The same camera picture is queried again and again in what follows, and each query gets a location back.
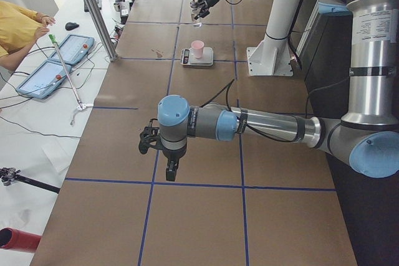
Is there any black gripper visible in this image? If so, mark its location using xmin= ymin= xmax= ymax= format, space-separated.
xmin=161 ymin=140 xmax=187 ymax=181
xmin=193 ymin=0 xmax=219 ymax=20

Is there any pink plastic cup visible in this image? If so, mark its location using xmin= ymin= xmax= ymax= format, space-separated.
xmin=191 ymin=40 xmax=204 ymax=59

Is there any silver digital kitchen scale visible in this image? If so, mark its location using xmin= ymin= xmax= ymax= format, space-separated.
xmin=180 ymin=47 xmax=215 ymax=67

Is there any person's hand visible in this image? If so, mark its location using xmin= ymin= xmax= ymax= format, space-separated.
xmin=39 ymin=16 xmax=55 ymax=27

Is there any far blue teach pendant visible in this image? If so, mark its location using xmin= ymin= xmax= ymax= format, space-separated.
xmin=57 ymin=34 xmax=95 ymax=66

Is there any blue teach pendant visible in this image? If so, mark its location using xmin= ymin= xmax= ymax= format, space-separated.
xmin=16 ymin=60 xmax=66 ymax=99
xmin=57 ymin=34 xmax=95 ymax=66

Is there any black computer mouse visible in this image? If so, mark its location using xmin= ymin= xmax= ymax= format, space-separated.
xmin=65 ymin=22 xmax=79 ymax=31

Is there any near blue teach pendant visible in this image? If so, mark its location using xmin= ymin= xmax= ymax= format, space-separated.
xmin=16 ymin=60 xmax=66 ymax=99

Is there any red cylinder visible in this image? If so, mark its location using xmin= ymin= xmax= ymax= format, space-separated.
xmin=1 ymin=228 xmax=41 ymax=253

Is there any person in yellow shirt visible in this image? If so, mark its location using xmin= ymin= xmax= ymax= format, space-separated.
xmin=1 ymin=1 xmax=49 ymax=72

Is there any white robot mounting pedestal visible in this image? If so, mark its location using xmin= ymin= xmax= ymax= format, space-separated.
xmin=247 ymin=0 xmax=300 ymax=76

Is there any green handled reacher grabber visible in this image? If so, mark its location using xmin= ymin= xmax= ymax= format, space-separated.
xmin=49 ymin=34 xmax=94 ymax=126

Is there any aluminium frame post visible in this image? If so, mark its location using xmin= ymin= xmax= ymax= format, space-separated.
xmin=84 ymin=0 xmax=118 ymax=62

